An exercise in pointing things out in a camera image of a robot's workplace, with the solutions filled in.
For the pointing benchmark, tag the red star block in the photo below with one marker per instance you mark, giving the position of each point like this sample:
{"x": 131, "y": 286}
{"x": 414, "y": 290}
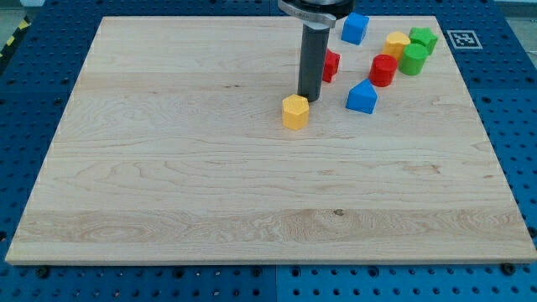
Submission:
{"x": 331, "y": 65}

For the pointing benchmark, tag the green cylinder block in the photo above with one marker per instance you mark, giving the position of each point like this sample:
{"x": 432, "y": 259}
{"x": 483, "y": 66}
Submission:
{"x": 413, "y": 59}

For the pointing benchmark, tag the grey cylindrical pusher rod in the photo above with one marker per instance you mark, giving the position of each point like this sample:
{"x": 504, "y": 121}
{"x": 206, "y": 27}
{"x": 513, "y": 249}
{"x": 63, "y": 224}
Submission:
{"x": 313, "y": 49}

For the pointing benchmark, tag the white fiducial marker tag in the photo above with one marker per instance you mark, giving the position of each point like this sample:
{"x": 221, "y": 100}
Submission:
{"x": 464, "y": 39}

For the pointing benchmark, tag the black bolt left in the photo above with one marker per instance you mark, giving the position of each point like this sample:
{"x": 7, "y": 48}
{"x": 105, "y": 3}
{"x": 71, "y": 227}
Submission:
{"x": 42, "y": 272}

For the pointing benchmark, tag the yellow heart block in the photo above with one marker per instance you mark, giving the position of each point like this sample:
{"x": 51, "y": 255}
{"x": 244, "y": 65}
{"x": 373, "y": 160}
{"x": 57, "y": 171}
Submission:
{"x": 395, "y": 43}

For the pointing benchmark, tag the green star block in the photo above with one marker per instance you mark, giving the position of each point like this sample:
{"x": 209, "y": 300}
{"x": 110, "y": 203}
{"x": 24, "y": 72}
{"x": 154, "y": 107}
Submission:
{"x": 424, "y": 37}

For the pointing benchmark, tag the light wooden board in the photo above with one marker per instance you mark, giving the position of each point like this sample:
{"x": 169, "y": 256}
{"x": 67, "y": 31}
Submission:
{"x": 171, "y": 151}

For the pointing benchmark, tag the black bolt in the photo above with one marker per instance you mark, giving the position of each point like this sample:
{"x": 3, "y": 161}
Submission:
{"x": 508, "y": 269}
{"x": 42, "y": 272}

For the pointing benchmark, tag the red cylinder block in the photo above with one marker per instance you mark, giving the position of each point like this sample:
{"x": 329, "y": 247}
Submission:
{"x": 382, "y": 70}

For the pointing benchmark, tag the blue cube block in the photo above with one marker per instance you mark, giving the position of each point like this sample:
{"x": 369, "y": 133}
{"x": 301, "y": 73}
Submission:
{"x": 355, "y": 28}

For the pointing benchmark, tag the yellow hexagon block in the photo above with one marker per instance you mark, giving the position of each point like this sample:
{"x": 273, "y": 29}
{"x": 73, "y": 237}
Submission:
{"x": 295, "y": 112}

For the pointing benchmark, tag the blue triangle house block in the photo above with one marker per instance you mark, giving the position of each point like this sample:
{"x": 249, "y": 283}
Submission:
{"x": 362, "y": 97}

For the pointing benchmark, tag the black bolt right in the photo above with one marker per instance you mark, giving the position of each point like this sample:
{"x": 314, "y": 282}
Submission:
{"x": 508, "y": 269}

